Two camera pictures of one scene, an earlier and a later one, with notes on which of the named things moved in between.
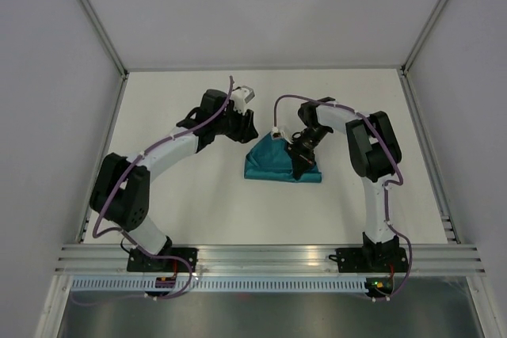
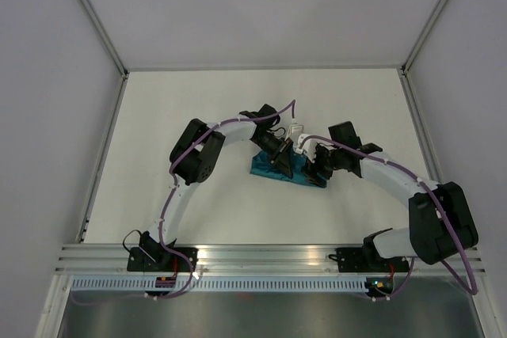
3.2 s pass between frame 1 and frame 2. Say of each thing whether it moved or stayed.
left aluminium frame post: stayed
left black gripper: moved
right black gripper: moved
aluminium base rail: stayed
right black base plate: stayed
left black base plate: stayed
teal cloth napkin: moved
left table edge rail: stayed
